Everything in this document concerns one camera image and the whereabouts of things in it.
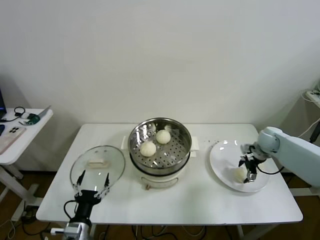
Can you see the steel perforated steamer basket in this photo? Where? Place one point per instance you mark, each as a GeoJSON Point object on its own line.
{"type": "Point", "coordinates": [162, 162]}

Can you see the phone in pink case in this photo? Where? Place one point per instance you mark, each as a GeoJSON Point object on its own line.
{"type": "Point", "coordinates": [13, 136]}

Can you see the grey side table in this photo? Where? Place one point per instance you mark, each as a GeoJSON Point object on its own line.
{"type": "Point", "coordinates": [303, 112]}

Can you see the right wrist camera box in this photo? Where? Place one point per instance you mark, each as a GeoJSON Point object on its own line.
{"type": "Point", "coordinates": [246, 148]}

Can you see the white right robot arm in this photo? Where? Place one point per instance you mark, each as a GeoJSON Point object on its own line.
{"type": "Point", "coordinates": [295, 150]}

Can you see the white electric cooking pot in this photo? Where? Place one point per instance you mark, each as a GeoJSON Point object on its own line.
{"type": "Point", "coordinates": [160, 181]}

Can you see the white table leg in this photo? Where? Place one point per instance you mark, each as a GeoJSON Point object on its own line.
{"type": "Point", "coordinates": [239, 232]}
{"type": "Point", "coordinates": [93, 232]}

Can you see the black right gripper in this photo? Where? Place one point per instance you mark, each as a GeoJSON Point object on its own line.
{"type": "Point", "coordinates": [250, 166]}

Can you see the small blue device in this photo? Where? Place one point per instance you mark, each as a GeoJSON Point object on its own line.
{"type": "Point", "coordinates": [1, 128]}

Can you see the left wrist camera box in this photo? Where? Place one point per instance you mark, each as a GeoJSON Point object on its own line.
{"type": "Point", "coordinates": [75, 228]}

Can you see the white round plate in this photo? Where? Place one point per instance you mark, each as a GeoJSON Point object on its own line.
{"type": "Point", "coordinates": [225, 160]}

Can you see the laptop with blue screen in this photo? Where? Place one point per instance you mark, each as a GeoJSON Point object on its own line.
{"type": "Point", "coordinates": [2, 102]}

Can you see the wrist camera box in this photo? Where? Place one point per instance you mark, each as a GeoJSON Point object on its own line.
{"type": "Point", "coordinates": [75, 228]}
{"type": "Point", "coordinates": [246, 148]}

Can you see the glass pot lid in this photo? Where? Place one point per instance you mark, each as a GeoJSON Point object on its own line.
{"type": "Point", "coordinates": [110, 155]}

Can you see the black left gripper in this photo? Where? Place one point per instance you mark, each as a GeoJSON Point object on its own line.
{"type": "Point", "coordinates": [86, 197]}

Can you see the white side table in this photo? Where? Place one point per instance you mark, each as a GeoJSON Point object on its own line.
{"type": "Point", "coordinates": [37, 125]}

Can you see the white power strip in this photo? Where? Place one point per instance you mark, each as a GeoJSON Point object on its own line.
{"type": "Point", "coordinates": [313, 94]}

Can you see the floor power strip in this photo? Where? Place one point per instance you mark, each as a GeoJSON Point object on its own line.
{"type": "Point", "coordinates": [28, 212]}

